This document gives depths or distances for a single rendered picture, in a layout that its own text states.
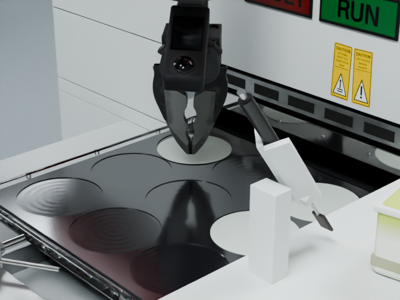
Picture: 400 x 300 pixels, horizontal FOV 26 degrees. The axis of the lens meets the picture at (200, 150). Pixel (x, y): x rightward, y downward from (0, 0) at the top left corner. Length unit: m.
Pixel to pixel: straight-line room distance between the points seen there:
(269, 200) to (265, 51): 0.49
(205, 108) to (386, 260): 0.38
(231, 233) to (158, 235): 0.08
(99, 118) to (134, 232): 0.59
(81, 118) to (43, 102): 2.29
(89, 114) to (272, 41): 0.49
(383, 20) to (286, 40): 0.16
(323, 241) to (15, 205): 0.39
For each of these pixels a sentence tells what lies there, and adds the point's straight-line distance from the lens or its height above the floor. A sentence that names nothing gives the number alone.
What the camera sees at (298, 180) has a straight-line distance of 0.72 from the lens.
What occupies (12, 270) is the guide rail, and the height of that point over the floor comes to 0.83.
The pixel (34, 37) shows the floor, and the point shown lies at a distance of 4.81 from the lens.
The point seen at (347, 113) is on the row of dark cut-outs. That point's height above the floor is 0.97.
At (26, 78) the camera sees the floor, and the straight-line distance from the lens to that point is 4.18.
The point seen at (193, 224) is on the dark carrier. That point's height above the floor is 0.90.
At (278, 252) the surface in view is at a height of 0.99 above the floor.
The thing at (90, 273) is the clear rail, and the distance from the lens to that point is 0.88.
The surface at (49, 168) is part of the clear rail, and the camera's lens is 1.11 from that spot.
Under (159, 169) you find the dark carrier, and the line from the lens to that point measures 1.10.
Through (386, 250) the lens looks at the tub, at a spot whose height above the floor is 0.99.
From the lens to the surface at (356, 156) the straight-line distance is 1.10.
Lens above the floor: 1.37
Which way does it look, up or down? 24 degrees down
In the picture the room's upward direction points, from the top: straight up
